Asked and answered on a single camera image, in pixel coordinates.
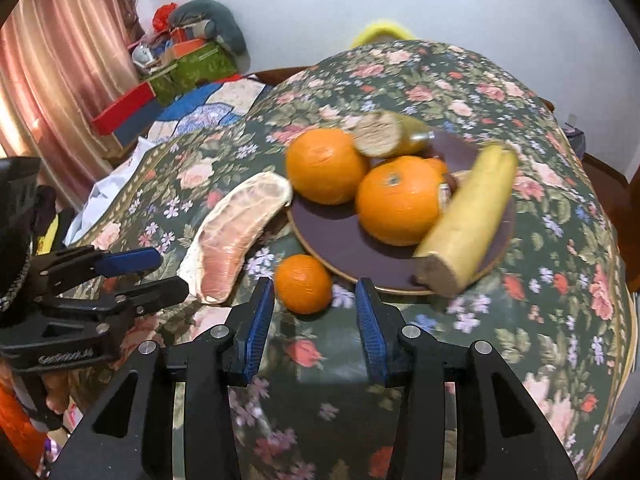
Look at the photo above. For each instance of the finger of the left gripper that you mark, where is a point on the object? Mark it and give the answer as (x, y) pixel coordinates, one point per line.
(142, 299)
(67, 268)

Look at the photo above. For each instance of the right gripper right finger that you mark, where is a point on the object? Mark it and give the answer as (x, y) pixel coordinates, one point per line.
(500, 431)

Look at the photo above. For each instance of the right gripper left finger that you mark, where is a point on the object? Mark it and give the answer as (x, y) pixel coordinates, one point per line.
(127, 434)

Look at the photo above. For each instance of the corn cob pale husk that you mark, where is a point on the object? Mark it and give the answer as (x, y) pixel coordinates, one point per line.
(448, 259)

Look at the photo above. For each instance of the large orange with stem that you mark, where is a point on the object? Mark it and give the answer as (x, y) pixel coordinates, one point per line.
(398, 201)

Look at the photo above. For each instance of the corn cob green husk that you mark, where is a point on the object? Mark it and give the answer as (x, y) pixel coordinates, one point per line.
(386, 134)

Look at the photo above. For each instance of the small mandarin orange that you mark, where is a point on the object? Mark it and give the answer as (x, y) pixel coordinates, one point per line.
(302, 285)

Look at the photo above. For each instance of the large peeled pomelo wedge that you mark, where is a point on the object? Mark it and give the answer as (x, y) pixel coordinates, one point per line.
(216, 255)

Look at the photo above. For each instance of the floral green tablecloth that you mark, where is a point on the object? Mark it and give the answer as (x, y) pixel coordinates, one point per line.
(554, 304)

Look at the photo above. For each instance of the red flat box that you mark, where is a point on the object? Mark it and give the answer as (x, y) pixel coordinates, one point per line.
(122, 109)

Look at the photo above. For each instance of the dark purple plate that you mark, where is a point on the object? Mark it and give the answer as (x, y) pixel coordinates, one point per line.
(333, 235)

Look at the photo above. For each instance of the blue patchwork quilt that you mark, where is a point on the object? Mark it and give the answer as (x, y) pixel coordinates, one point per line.
(214, 105)

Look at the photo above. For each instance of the pink curtain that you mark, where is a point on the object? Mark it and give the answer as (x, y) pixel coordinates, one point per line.
(63, 62)

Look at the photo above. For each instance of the large orange left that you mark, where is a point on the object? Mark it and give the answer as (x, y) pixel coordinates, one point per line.
(324, 167)

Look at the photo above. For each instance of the green gift box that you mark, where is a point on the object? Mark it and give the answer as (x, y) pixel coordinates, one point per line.
(204, 65)

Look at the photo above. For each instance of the yellow fuzzy hoop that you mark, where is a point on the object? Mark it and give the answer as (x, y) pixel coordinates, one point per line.
(382, 31)

